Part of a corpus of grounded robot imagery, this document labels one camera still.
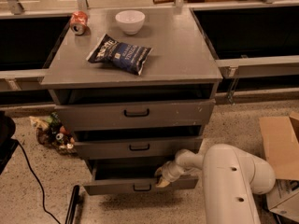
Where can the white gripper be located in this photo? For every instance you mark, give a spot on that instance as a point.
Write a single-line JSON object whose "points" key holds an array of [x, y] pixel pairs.
{"points": [[170, 172]]}

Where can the grey bottom drawer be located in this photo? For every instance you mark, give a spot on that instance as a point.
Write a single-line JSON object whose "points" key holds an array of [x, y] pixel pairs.
{"points": [[132, 175]]}

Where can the grey drawer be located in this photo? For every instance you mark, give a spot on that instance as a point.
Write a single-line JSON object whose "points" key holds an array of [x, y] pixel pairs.
{"points": [[135, 115], [134, 148], [132, 175]]}

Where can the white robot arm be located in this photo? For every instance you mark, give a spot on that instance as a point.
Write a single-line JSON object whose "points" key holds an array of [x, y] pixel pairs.
{"points": [[230, 177]]}

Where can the grey middle drawer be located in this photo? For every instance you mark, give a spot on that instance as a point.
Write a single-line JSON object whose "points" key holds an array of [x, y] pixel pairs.
{"points": [[134, 148]]}

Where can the grey top drawer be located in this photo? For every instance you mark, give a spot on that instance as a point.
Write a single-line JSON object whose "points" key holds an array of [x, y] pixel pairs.
{"points": [[135, 115]]}

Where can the grey drawer cabinet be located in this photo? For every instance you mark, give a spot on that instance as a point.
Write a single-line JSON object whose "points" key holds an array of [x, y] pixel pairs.
{"points": [[179, 68]]}

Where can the black bar on floor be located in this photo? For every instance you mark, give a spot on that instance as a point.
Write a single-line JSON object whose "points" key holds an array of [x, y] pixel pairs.
{"points": [[72, 205]]}

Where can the blue chip bag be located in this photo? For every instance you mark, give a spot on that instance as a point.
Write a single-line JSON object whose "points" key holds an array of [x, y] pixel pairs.
{"points": [[127, 57]]}

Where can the cardboard box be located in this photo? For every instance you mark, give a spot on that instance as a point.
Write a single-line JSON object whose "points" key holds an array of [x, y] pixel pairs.
{"points": [[281, 149]]}

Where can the white ceramic bowl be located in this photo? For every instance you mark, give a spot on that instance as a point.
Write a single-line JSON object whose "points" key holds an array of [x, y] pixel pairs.
{"points": [[130, 21]]}

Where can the black device at left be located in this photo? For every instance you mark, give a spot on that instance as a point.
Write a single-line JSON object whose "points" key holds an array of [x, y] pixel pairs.
{"points": [[7, 143]]}

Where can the crushed orange soda can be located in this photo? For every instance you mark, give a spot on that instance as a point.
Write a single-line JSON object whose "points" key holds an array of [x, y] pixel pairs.
{"points": [[78, 22]]}

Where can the grey metal rail frame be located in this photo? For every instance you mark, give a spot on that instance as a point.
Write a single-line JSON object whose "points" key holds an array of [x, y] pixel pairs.
{"points": [[250, 43]]}

